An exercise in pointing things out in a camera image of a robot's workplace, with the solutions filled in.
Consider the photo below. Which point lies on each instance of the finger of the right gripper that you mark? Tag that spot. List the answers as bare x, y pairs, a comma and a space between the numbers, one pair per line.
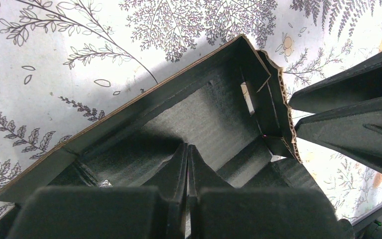
360, 83
354, 131

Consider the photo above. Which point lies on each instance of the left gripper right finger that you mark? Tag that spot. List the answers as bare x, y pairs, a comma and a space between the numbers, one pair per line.
277, 210

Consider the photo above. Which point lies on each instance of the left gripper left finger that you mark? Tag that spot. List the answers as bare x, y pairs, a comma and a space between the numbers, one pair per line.
155, 210

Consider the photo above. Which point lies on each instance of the black paper box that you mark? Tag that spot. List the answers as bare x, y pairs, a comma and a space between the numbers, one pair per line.
231, 105

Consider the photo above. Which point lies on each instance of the floral tablecloth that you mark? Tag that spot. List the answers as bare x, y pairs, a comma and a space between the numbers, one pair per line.
65, 64

